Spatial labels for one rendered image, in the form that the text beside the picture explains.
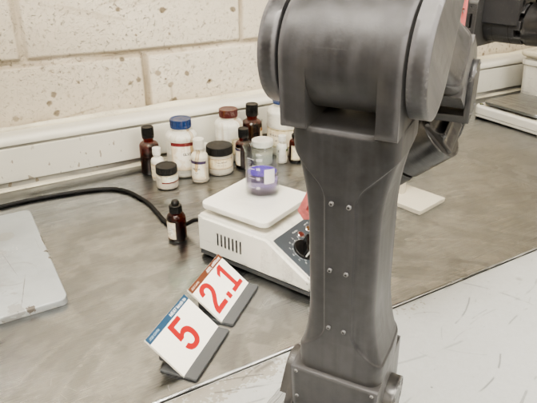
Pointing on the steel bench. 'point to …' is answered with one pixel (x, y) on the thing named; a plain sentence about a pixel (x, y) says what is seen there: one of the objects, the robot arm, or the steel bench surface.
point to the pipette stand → (417, 199)
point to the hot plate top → (244, 210)
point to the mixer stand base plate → (25, 269)
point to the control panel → (285, 241)
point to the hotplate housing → (252, 248)
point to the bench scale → (511, 111)
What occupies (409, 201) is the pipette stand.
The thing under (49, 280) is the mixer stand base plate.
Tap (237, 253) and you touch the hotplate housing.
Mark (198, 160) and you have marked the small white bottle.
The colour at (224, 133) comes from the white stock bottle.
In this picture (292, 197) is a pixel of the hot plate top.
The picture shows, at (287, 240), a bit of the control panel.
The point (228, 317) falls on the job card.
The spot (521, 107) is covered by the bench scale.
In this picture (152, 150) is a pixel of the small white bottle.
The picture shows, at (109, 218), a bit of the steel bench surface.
